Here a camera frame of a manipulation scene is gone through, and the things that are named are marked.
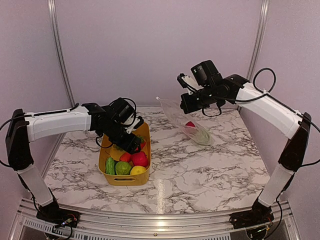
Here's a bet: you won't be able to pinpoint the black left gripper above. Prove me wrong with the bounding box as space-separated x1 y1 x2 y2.
100 120 141 154

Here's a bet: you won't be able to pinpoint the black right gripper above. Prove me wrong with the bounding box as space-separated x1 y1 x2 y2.
180 85 223 114

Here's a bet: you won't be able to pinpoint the red toy apple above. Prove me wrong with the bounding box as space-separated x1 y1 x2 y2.
131 151 149 167

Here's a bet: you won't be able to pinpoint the clear zip top bag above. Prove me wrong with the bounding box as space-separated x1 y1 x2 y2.
156 96 213 146

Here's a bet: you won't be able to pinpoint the green toy cabbage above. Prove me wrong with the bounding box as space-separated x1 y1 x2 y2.
190 129 212 146

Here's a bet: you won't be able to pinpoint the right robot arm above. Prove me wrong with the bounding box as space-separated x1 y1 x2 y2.
177 73 311 224

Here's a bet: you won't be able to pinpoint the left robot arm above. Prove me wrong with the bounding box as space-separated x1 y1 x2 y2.
4 98 144 223

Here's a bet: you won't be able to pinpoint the green toy grapes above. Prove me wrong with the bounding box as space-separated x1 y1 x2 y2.
113 135 146 151

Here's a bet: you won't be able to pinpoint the orange toy carrot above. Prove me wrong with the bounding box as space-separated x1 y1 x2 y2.
119 141 147 163

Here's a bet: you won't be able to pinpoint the yellow plastic basket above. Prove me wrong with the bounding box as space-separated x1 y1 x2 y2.
98 123 151 186

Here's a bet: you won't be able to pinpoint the yellow toy lemon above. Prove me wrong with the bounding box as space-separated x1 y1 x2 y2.
130 165 147 175

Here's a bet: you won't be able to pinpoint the green toy bitter gourd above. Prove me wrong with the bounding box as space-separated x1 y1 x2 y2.
105 157 116 175

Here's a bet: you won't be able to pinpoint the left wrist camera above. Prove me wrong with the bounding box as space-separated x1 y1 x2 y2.
123 114 144 134

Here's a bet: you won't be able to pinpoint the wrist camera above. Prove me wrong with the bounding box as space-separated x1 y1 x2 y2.
123 114 144 134
177 73 200 95

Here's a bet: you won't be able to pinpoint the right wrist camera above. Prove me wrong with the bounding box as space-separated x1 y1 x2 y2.
177 73 200 95

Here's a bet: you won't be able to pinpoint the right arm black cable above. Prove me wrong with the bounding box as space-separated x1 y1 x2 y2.
201 67 277 118

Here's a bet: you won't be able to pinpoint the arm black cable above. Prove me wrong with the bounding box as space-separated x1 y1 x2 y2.
0 116 16 168
201 67 277 118

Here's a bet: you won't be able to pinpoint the right aluminium frame post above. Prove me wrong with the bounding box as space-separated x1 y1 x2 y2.
246 0 270 81

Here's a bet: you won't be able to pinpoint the aluminium frame post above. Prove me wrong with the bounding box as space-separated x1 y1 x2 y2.
246 0 270 81
47 0 78 108

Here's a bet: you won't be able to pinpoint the aluminium table front rail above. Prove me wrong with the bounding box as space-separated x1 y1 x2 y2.
14 197 298 240

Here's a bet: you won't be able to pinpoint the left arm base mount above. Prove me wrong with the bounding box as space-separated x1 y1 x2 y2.
36 200 80 228

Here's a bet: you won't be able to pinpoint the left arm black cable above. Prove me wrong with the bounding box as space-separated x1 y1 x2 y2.
0 116 16 168

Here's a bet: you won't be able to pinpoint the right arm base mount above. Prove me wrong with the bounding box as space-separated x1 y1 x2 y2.
229 198 275 229

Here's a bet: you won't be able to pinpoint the left aluminium frame post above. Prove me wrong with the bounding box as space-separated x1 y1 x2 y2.
47 0 78 108

